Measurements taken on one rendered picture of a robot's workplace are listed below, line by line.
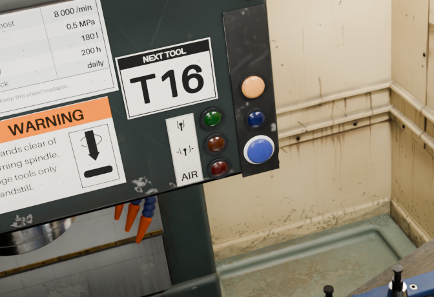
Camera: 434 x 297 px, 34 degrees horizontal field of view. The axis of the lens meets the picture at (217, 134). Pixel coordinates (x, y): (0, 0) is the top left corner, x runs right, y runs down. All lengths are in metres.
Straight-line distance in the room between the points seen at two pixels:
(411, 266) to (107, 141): 1.30
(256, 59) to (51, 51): 0.21
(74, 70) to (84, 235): 0.91
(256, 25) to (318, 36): 1.24
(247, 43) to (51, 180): 0.25
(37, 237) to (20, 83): 0.30
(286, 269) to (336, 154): 0.39
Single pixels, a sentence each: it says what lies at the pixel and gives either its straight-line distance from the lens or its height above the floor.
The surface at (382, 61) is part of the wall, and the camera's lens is 2.09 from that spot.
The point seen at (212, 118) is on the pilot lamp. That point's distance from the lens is 0.76.
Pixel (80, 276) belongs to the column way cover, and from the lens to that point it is 1.66.
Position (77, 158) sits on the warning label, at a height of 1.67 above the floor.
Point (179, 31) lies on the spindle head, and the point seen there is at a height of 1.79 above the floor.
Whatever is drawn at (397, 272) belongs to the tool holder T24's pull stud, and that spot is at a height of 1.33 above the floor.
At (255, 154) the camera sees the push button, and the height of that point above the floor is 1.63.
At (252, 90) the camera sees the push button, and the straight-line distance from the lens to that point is 0.75.
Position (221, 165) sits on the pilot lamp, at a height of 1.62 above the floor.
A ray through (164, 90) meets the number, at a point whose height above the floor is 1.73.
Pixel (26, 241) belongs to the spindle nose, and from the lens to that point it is 0.96.
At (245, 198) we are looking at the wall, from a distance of 2.13.
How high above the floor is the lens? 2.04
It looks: 30 degrees down
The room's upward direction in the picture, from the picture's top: 8 degrees counter-clockwise
